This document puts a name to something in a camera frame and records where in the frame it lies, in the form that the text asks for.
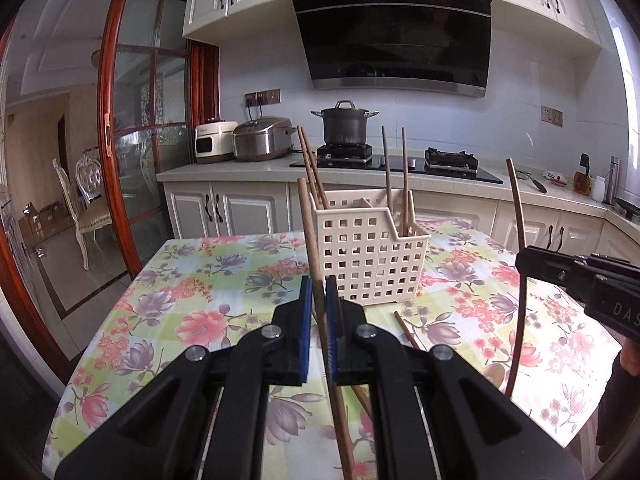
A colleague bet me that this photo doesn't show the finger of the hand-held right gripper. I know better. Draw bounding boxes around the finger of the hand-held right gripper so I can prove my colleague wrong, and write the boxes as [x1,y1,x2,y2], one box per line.
[515,244,594,304]

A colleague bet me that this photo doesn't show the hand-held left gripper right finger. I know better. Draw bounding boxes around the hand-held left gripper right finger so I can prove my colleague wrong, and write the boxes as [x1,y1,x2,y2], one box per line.
[325,275,585,480]

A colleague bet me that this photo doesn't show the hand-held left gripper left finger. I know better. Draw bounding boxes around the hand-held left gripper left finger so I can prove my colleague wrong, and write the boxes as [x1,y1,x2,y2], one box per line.
[54,275,314,480]

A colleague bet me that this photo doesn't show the brown wooden chopstick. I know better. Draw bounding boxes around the brown wooden chopstick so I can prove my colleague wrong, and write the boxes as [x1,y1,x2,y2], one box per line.
[401,128,415,238]
[382,126,397,213]
[351,384,375,419]
[297,178,355,480]
[505,158,528,400]
[297,126,323,209]
[393,311,422,351]
[301,130,331,208]

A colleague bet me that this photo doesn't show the white perforated plastic basket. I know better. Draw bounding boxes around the white perforated plastic basket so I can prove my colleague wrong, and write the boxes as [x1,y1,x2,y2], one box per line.
[306,195,431,307]

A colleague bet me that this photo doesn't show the small black pan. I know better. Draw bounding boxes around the small black pan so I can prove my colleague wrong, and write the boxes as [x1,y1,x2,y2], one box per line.
[515,171,549,194]

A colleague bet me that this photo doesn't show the brown bottle with black top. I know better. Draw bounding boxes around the brown bottle with black top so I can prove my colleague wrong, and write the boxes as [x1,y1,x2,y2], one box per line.
[572,154,592,196]

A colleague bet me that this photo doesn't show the steel thermos flask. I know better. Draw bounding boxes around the steel thermos flask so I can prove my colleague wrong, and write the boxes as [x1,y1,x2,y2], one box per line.
[607,156,622,206]

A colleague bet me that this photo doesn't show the floral tablecloth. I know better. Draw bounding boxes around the floral tablecloth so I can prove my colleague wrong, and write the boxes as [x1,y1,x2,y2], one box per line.
[42,217,623,480]

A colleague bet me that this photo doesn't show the black glass gas cooktop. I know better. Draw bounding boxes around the black glass gas cooktop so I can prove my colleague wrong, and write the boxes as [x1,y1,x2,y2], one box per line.
[289,144,504,184]

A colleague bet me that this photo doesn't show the white lower kitchen cabinets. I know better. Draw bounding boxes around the white lower kitchen cabinets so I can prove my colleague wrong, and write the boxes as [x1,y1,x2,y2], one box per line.
[162,180,640,281]

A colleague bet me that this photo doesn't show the black burner grate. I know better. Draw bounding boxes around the black burner grate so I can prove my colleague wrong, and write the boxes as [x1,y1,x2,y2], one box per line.
[316,144,374,166]
[425,148,478,171]

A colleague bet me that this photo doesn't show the silver rice cooker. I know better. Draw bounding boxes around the silver rice cooker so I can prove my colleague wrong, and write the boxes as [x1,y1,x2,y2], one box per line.
[232,116,297,162]

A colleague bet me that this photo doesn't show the black cooking pot with lid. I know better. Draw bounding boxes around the black cooking pot with lid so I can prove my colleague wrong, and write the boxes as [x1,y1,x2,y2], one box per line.
[311,100,379,146]

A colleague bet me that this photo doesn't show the white countertop appliance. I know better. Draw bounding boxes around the white countertop appliance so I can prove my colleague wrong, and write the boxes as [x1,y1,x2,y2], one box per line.
[194,119,239,164]

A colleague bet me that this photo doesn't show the white dining chair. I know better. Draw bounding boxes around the white dining chair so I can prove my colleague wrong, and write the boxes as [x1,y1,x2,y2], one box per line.
[52,157,113,271]

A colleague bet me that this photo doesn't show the ornate padded dining chair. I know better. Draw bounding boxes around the ornate padded dining chair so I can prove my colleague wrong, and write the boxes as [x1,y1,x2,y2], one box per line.
[75,147,103,206]

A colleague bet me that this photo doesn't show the black range hood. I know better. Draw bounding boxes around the black range hood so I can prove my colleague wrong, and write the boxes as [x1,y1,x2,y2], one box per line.
[287,0,493,100]

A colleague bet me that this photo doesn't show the cardboard boxes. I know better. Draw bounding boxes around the cardboard boxes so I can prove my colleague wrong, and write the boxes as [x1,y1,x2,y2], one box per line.
[19,202,71,246]

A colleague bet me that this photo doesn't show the red framed glass sliding door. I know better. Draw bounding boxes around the red framed glass sliding door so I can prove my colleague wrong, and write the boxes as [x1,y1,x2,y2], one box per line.
[97,0,201,281]

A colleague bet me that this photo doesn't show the bronze wall outlet panel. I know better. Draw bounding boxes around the bronze wall outlet panel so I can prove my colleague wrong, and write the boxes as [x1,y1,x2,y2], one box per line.
[244,89,282,107]

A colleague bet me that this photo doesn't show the red wooden door frame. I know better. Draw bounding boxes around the red wooden door frame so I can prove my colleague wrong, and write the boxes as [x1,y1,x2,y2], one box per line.
[0,0,221,381]

